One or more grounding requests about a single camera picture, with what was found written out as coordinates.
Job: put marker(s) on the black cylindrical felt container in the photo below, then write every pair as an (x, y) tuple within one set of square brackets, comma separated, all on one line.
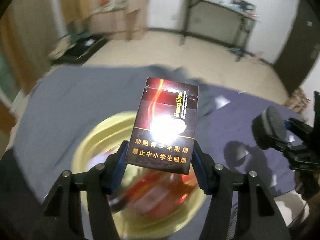
[(269, 122)]

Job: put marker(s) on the dark brown cigarette box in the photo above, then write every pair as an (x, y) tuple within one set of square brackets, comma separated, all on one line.
[(164, 130)]

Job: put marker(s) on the red silver carton box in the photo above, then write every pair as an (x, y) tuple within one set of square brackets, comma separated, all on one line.
[(159, 194)]

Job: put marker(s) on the black box on table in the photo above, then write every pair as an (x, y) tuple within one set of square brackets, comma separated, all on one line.
[(243, 5)]

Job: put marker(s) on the grey crumpled cloth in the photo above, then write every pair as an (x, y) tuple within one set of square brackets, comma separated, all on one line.
[(67, 104)]

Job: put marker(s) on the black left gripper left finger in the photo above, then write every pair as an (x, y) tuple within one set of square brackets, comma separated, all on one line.
[(62, 218)]

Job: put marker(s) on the wooden cabinet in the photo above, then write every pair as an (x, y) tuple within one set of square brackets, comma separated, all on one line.
[(122, 19)]

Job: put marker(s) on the dark brown door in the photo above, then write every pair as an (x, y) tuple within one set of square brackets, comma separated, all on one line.
[(301, 50)]

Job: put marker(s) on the black folding table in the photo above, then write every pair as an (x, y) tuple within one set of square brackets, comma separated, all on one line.
[(212, 21)]

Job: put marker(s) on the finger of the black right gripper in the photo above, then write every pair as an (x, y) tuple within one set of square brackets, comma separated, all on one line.
[(298, 152), (299, 128)]

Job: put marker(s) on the cardboard box by wall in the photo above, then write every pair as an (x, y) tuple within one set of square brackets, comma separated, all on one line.
[(298, 101)]

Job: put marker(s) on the open black suitcase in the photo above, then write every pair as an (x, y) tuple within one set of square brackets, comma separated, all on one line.
[(77, 49)]

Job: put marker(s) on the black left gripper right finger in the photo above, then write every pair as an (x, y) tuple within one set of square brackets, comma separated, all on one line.
[(258, 216)]

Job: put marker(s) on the purple triangle-pattern bedsheet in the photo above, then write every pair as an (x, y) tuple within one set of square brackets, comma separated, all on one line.
[(223, 130)]

